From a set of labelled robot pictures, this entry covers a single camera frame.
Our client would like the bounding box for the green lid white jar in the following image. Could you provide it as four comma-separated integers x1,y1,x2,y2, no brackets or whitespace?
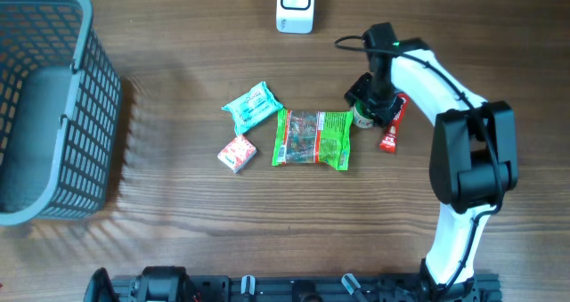
352,101,374,129

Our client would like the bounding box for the red Nescafe sachet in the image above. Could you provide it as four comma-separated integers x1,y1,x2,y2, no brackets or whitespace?
379,93,410,153

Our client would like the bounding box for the green snack bag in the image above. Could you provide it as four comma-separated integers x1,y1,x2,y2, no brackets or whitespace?
272,109,354,171

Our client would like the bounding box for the mint green wipes pack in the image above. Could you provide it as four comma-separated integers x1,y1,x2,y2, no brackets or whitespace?
221,81,283,135

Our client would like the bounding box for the red white small packet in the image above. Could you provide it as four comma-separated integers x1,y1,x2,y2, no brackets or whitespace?
217,135,257,174

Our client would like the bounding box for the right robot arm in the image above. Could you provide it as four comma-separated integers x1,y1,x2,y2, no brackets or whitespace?
345,22,518,301

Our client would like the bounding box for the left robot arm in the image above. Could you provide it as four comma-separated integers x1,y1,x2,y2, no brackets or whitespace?
84,266,201,302

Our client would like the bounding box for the white barcode scanner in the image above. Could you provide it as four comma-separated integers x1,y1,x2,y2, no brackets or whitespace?
276,0,315,34

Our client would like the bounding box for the grey plastic mesh basket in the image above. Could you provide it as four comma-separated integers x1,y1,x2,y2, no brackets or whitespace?
1,0,123,226

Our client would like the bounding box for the right camera black cable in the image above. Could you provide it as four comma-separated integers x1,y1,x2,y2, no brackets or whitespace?
333,34,507,294

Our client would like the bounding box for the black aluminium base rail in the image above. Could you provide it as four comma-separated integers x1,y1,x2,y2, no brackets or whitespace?
110,273,503,302

